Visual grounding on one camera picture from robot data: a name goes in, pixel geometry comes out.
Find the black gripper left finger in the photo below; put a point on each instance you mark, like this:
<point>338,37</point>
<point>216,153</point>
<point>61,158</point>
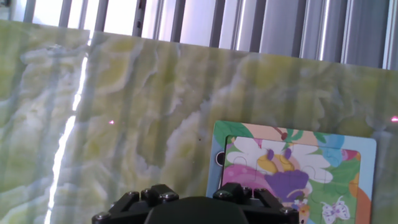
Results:
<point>130,208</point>

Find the butterfly girl puzzle board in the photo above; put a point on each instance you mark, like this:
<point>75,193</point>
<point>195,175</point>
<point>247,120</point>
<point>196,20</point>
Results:
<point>311,174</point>

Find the green marble pattern mat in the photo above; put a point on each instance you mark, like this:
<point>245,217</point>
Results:
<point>124,124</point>

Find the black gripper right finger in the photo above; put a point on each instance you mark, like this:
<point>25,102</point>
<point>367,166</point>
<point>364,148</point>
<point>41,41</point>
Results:
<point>267,211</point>

